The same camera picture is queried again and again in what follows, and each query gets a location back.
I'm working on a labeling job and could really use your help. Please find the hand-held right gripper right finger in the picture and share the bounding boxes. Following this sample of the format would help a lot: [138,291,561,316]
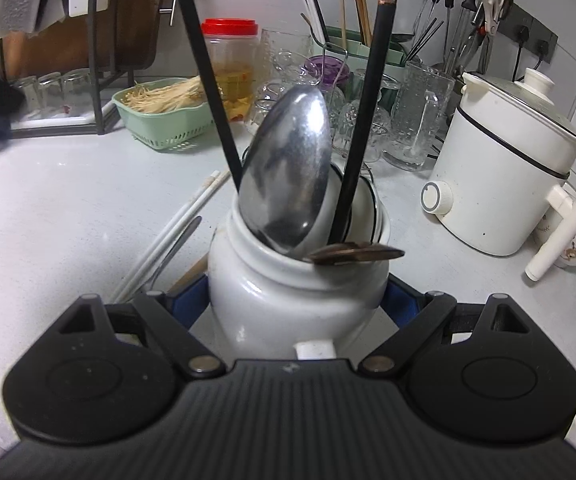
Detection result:
[358,275,531,377]

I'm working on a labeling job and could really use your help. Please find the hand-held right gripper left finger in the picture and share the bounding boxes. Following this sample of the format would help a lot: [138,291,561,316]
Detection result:
[58,275,226,377]

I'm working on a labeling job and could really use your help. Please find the wooden chopstick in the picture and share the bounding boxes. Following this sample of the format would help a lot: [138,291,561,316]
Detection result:
[167,255,211,296]

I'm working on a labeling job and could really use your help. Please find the copper coloured spoon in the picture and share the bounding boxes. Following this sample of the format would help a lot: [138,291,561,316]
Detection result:
[304,241,406,266]

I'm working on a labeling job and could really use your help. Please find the white chopstick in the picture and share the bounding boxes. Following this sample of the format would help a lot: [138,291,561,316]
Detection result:
[120,171,231,302]
[110,169,219,296]

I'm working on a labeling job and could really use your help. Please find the white ceramic jar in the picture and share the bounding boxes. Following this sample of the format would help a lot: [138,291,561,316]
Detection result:
[208,160,391,361]

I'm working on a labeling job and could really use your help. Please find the large metal spoon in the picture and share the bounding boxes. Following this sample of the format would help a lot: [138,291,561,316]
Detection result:
[238,84,333,261]

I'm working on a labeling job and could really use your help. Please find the black chopstick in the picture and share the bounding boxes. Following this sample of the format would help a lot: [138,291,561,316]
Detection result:
[328,0,406,243]
[168,0,243,191]

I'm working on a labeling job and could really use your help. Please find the upturned drinking glass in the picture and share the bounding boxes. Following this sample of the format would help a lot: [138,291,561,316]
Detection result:
[63,69,94,111]
[15,76,41,111]
[38,72,66,111]

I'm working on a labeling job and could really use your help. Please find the slim metal utensil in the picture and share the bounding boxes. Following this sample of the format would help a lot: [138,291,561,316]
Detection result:
[150,216,203,283]

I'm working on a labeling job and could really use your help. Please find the white electric cooker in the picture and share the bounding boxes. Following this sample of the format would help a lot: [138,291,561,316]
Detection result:
[420,67,576,281]

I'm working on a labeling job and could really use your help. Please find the wooden cutting board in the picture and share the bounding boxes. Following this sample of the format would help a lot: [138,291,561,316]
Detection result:
[3,0,181,78]

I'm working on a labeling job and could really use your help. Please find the green plastic basket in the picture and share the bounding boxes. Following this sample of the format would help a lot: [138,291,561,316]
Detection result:
[112,77,219,151]

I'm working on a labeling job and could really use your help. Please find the floral ceramic bowl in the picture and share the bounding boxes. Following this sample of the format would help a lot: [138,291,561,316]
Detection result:
[535,185,576,268]

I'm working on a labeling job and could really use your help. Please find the cluster of glass cups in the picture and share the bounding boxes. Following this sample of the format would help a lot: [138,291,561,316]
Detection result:
[250,47,399,161]

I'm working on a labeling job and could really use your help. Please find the red lidded plastic jar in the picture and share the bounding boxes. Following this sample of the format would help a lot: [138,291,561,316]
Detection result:
[202,18,259,123]

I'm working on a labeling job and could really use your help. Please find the green chopstick holder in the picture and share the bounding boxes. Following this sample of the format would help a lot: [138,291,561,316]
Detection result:
[310,25,409,68]

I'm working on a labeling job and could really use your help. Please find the bundle of upright chopsticks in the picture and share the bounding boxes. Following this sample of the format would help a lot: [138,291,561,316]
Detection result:
[295,0,373,46]

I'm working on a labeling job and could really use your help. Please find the black dish rack frame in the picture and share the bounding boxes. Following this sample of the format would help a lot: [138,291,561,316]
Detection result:
[0,0,136,137]

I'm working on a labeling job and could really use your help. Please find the black power cable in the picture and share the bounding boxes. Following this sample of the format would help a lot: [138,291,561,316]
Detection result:
[512,35,548,83]

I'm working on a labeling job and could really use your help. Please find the dark wall outlet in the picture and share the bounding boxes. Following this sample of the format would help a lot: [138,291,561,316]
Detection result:
[505,1,559,65]

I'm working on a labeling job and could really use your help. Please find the white handled scissors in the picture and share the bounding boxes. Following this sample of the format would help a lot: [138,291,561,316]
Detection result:
[478,0,513,36]

